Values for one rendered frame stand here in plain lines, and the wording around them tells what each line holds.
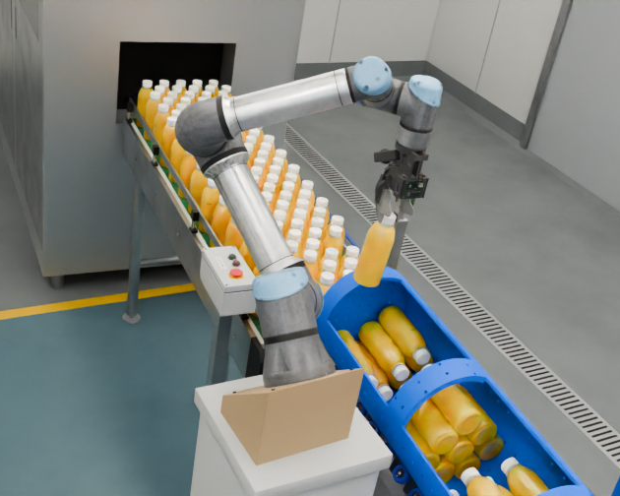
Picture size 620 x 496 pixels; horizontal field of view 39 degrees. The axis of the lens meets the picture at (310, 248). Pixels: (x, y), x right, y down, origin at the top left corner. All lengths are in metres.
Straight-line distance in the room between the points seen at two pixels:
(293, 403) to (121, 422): 1.89
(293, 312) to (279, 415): 0.21
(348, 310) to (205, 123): 0.75
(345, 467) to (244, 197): 0.62
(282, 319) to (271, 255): 0.21
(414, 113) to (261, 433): 0.76
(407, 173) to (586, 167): 4.35
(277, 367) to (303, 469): 0.21
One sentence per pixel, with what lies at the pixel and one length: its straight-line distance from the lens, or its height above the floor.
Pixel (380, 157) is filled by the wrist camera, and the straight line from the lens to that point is 2.11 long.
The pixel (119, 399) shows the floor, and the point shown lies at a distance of 3.68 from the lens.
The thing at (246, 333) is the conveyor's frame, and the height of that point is 0.88.
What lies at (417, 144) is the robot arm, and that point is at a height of 1.66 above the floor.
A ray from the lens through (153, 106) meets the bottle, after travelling 3.57.
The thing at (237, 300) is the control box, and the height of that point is 1.05.
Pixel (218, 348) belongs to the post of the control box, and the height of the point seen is 0.82.
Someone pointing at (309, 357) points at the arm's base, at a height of 1.34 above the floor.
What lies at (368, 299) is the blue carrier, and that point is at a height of 1.13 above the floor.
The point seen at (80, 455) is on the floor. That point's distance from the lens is 3.45.
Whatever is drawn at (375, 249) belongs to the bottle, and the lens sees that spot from 2.13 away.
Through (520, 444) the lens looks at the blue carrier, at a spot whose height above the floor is 1.09.
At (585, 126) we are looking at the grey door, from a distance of 6.30.
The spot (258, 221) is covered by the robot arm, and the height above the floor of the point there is 1.46.
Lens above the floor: 2.42
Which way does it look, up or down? 30 degrees down
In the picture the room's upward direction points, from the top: 10 degrees clockwise
